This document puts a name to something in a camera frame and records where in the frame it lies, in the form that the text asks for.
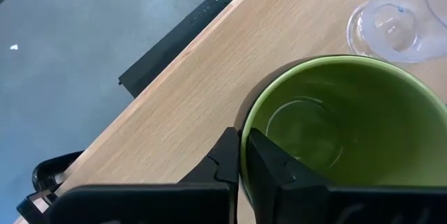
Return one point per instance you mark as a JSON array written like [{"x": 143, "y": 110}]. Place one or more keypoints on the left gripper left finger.
[{"x": 139, "y": 206}]

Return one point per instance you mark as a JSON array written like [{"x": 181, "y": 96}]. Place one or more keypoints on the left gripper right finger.
[{"x": 314, "y": 206}]

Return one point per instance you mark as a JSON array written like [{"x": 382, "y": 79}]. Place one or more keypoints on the dark mug with green inside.
[{"x": 366, "y": 112}]

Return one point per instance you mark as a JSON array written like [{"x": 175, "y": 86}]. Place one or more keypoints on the wooden shelf with black legs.
[{"x": 244, "y": 42}]

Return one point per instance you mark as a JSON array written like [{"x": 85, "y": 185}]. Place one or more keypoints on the black bar with indicator lights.
[{"x": 174, "y": 42}]

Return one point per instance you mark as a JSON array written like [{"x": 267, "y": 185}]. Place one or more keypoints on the white scrap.
[{"x": 14, "y": 47}]

